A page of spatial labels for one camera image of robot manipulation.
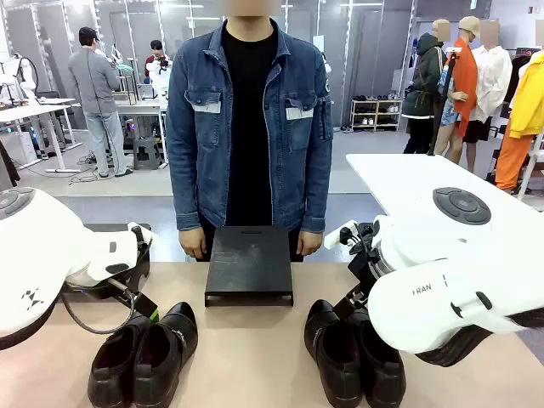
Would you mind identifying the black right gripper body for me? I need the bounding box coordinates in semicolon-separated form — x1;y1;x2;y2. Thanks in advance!
346;250;380;308

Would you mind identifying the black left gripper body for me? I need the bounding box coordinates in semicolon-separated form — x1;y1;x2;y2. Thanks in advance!
107;276;159;318

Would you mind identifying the person's left forearm denim sleeve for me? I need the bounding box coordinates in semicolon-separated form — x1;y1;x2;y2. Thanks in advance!
296;142;335;235

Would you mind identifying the person's right forearm denim sleeve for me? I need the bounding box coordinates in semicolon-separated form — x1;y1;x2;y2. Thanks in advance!
167;139;204;233

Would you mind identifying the black shoe stand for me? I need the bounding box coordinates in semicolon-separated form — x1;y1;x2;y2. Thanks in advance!
61;222;153;303
203;225;295;308

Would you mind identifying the person in denim jacket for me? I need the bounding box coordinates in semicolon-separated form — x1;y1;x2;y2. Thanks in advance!
166;15;335;264

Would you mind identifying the seated person in background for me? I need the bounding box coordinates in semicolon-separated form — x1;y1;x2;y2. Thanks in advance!
143;39;173;88

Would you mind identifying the person's left hand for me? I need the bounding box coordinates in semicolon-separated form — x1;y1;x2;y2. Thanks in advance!
295;231;325;258

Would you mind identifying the person's right hand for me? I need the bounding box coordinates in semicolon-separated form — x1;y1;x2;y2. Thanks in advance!
178;228;210;262

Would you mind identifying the large white table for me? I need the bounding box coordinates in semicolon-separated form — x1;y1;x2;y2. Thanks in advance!
344;152;544;222

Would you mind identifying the grey plastic stool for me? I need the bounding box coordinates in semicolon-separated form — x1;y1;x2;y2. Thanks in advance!
132;135;165;172

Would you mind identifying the wooden shoe rack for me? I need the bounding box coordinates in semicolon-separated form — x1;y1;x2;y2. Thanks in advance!
349;98;404;133

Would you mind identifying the dark hanging cloth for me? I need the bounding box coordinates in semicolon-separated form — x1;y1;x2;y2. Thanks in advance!
0;139;22;189

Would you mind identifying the white background workbench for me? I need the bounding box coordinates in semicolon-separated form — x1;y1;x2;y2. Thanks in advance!
113;96;169;163

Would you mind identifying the mannequin in dark green jacket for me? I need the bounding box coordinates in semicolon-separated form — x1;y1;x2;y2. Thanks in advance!
400;18;452;156

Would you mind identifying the mannequin in orange cloth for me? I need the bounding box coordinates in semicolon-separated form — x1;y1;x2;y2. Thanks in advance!
433;15;482;165

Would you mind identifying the white height-adjustable desk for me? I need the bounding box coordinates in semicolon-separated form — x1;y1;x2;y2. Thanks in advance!
0;97;84;174

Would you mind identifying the man in grey jacket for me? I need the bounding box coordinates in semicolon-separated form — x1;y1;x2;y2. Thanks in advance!
67;25;135;179

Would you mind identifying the mannequin in white shirt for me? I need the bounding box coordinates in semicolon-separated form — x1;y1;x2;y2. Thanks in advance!
462;19;514;174

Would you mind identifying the mannequin in yellow and orange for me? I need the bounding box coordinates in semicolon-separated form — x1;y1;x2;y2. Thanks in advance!
494;48;544;193

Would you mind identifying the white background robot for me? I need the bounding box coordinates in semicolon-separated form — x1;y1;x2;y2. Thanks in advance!
0;52;40;104

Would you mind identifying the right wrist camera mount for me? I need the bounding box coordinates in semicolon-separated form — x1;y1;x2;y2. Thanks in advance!
324;219;360;250

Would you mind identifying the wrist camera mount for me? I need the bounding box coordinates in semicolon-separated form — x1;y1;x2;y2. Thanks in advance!
126;221;159;257
324;219;360;250

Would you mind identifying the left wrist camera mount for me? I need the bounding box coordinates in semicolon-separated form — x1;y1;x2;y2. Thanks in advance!
126;221;159;257

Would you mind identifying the black right arm cable sleeve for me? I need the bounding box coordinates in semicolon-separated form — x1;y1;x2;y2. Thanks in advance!
417;313;544;369

